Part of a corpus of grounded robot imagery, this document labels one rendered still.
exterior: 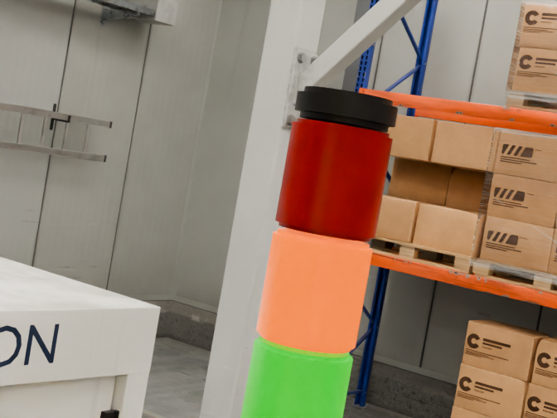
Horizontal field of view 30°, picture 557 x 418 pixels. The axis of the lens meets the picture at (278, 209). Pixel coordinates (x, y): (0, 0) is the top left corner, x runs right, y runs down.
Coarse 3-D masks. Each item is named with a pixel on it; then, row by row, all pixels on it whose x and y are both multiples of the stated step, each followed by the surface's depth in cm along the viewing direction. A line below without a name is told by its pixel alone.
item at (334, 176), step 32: (320, 128) 49; (352, 128) 49; (288, 160) 50; (320, 160) 49; (352, 160) 49; (384, 160) 50; (288, 192) 50; (320, 192) 49; (352, 192) 49; (288, 224) 50; (320, 224) 49; (352, 224) 49
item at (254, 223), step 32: (288, 0) 304; (320, 0) 308; (288, 32) 304; (288, 64) 303; (256, 96) 309; (256, 128) 309; (288, 128) 307; (256, 160) 308; (256, 192) 307; (256, 224) 306; (256, 256) 306; (224, 288) 312; (256, 288) 307; (224, 320) 311; (256, 320) 310; (224, 352) 311; (224, 384) 310; (224, 416) 309
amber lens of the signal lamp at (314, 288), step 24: (288, 240) 49; (312, 240) 49; (336, 240) 50; (288, 264) 49; (312, 264) 49; (336, 264) 49; (360, 264) 50; (264, 288) 51; (288, 288) 49; (312, 288) 49; (336, 288) 49; (360, 288) 50; (264, 312) 50; (288, 312) 49; (312, 312) 49; (336, 312) 49; (360, 312) 51; (264, 336) 50; (288, 336) 49; (312, 336) 49; (336, 336) 49
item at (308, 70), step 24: (384, 0) 288; (408, 0) 285; (360, 24) 293; (384, 24) 290; (336, 48) 297; (360, 48) 295; (312, 72) 301; (336, 72) 301; (288, 96) 303; (288, 120) 303
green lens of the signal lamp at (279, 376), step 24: (264, 360) 50; (288, 360) 49; (312, 360) 49; (336, 360) 50; (264, 384) 50; (288, 384) 49; (312, 384) 49; (336, 384) 50; (264, 408) 50; (288, 408) 49; (312, 408) 49; (336, 408) 50
